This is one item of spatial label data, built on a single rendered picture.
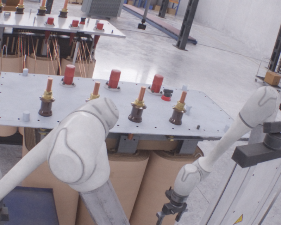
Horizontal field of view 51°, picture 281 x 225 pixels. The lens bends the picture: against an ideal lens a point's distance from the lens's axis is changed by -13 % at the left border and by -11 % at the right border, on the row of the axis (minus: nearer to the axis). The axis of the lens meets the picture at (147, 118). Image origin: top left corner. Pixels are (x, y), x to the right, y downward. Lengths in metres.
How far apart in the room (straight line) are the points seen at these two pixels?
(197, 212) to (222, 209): 2.59
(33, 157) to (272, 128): 0.79
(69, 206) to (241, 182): 1.44
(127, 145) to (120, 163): 0.13
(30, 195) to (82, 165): 1.21
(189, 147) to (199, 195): 1.72
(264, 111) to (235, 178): 0.45
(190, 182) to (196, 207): 2.11
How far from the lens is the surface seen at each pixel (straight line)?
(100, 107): 0.94
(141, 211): 2.54
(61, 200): 2.17
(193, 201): 3.80
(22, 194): 1.96
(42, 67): 3.42
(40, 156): 1.09
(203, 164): 1.72
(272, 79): 10.52
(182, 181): 1.63
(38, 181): 2.06
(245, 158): 0.98
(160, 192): 2.38
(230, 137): 1.46
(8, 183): 1.11
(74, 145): 0.77
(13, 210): 1.85
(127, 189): 2.23
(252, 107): 1.38
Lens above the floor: 2.18
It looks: 24 degrees down
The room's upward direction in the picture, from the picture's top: 16 degrees clockwise
